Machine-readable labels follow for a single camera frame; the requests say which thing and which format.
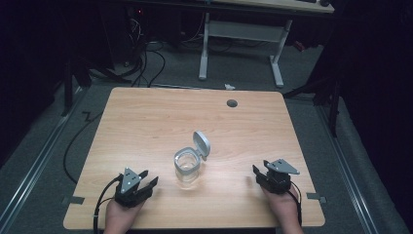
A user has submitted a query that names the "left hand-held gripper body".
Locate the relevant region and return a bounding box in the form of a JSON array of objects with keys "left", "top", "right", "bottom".
[{"left": 114, "top": 167, "right": 154, "bottom": 209}]

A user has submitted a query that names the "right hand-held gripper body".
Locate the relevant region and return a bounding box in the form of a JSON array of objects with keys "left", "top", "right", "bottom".
[{"left": 255, "top": 158, "right": 301, "bottom": 196}]

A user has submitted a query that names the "person's left hand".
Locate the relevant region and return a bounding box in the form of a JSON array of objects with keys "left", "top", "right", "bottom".
[{"left": 103, "top": 198, "right": 146, "bottom": 234}]

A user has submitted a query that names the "grey tape strip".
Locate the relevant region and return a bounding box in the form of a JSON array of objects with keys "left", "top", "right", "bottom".
[
  {"left": 61, "top": 195, "right": 86, "bottom": 207},
  {"left": 305, "top": 192, "right": 328, "bottom": 205}
]

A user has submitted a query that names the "clear jar with grey flip lid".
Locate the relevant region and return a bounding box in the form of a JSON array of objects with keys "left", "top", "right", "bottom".
[{"left": 172, "top": 130, "right": 211, "bottom": 191}]

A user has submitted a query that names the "black metal stand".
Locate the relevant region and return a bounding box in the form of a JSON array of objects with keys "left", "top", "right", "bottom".
[
  {"left": 282, "top": 72, "right": 343, "bottom": 138},
  {"left": 60, "top": 57, "right": 132, "bottom": 118}
]

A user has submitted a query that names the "white-framed wooden desk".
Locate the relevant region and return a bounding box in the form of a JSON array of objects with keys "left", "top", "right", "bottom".
[{"left": 198, "top": 0, "right": 336, "bottom": 90}]

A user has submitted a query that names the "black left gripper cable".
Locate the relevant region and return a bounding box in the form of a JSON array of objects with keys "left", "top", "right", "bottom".
[{"left": 93, "top": 175, "right": 125, "bottom": 234}]

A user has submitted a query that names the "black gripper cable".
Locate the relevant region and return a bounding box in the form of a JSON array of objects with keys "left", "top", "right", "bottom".
[
  {"left": 287, "top": 180, "right": 304, "bottom": 227},
  {"left": 93, "top": 175, "right": 125, "bottom": 234}
]

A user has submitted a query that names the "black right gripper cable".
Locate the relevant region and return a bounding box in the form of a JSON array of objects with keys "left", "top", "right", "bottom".
[{"left": 287, "top": 180, "right": 304, "bottom": 227}]

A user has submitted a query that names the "black floor cable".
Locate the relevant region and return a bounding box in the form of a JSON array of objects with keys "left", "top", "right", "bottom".
[{"left": 62, "top": 110, "right": 105, "bottom": 185}]

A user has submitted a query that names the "metal floor rail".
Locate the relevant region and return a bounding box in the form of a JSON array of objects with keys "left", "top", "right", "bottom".
[
  {"left": 0, "top": 87, "right": 88, "bottom": 230},
  {"left": 315, "top": 102, "right": 382, "bottom": 234}
]

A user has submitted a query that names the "bundle of black cables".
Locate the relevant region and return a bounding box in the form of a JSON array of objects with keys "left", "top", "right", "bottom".
[{"left": 125, "top": 18, "right": 168, "bottom": 89}]

